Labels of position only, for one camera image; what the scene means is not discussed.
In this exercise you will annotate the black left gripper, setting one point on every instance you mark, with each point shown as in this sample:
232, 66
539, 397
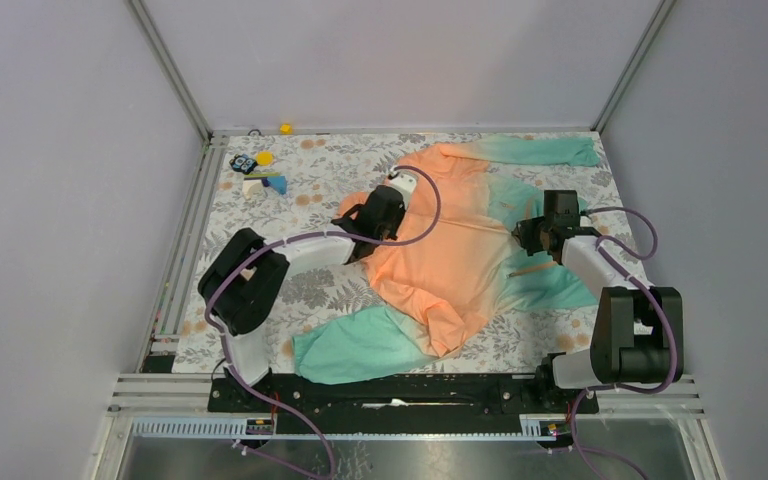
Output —
397, 215

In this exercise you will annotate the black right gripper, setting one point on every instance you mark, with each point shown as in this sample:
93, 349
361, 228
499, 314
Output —
525, 235

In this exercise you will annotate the orange and teal jacket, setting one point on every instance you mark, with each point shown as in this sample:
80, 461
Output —
460, 268

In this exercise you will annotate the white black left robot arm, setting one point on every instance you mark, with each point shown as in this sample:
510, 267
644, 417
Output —
241, 285

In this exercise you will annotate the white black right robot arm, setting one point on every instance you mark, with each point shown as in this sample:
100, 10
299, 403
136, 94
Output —
637, 342

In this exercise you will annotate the floral patterned table cloth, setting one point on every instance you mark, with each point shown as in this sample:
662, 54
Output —
328, 174

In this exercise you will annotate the blue triangular block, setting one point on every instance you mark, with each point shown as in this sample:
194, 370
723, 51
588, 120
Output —
278, 183

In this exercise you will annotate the green yellow flat stick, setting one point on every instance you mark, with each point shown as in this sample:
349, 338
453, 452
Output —
262, 175

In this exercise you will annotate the yellow round disc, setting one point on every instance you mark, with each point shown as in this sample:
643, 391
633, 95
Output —
264, 158

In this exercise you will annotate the white toy block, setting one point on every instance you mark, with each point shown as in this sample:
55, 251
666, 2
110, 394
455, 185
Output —
252, 189

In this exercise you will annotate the black blue toy car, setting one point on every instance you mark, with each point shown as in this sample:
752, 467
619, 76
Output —
243, 164

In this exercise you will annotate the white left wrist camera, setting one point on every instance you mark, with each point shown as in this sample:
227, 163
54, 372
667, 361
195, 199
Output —
404, 182

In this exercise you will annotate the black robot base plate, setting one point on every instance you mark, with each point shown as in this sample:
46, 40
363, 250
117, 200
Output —
482, 393

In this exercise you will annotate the aluminium frame rails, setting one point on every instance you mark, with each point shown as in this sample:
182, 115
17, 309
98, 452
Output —
109, 458

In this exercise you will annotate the white slotted cable duct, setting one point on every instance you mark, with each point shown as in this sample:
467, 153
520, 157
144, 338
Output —
382, 427

